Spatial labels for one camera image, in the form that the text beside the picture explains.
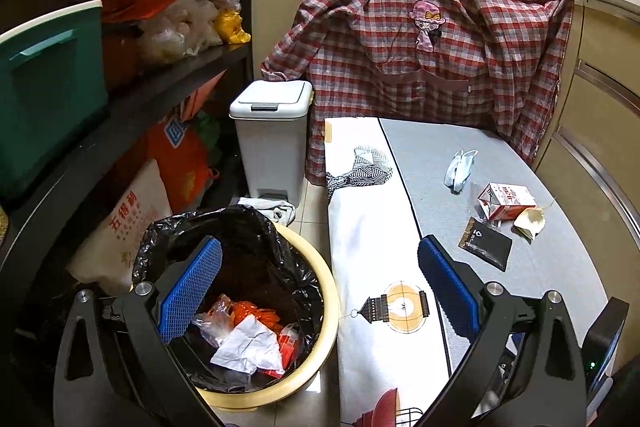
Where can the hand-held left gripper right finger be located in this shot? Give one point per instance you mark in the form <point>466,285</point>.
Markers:
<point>447,292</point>

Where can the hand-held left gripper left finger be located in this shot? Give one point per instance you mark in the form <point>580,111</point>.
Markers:
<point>192,292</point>

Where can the black sachet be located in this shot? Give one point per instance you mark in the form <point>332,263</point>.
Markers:
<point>487,247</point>

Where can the orange plastic bag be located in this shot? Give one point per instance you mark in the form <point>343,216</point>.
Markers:
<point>250,311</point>

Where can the black bin liner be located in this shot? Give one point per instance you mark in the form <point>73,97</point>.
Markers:
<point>250,247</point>

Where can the white paper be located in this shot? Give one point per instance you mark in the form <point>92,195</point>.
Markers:
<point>250,347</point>

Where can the beige paper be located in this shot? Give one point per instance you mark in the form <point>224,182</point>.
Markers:
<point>530,222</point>

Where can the red cardboard box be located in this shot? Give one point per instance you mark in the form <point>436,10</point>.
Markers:
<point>289,342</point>

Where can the red and white carton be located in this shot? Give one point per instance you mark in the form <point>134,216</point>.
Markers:
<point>510,197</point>

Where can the blue face mask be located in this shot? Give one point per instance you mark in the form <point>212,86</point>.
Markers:
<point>457,172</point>

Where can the beige trash bin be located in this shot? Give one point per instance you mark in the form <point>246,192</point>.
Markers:
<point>327,307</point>

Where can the white printed cloth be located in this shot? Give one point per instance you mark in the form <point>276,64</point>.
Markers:
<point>370,257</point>

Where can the white rice sack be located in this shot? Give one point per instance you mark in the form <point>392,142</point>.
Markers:
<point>125,232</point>

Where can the grey floor rag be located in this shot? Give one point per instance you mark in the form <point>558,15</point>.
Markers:
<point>275,209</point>

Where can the orange printed sack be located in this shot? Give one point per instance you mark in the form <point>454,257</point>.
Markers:
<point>180,162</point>

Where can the beige cabinet drawer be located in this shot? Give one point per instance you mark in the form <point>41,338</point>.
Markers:
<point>610,37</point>
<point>595,122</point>
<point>575,187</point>

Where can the green plastic bag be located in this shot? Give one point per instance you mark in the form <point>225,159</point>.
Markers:
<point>206,134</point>

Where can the white pedal bin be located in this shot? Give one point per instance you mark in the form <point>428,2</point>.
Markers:
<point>270,147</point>

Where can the orange paper bag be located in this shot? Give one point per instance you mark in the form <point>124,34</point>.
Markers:
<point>200,97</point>

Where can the black shelf rack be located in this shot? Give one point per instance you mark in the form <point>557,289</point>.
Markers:
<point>150,94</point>

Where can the teal storage bin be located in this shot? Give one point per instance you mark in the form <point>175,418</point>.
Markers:
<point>50,107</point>

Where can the red plaid apron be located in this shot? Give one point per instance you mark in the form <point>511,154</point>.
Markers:
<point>390,57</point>

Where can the pile of clear plastic bags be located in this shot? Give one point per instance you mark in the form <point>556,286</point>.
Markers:
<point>170,32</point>

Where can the yellow plastic bag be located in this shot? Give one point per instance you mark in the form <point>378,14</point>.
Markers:
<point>230,27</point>

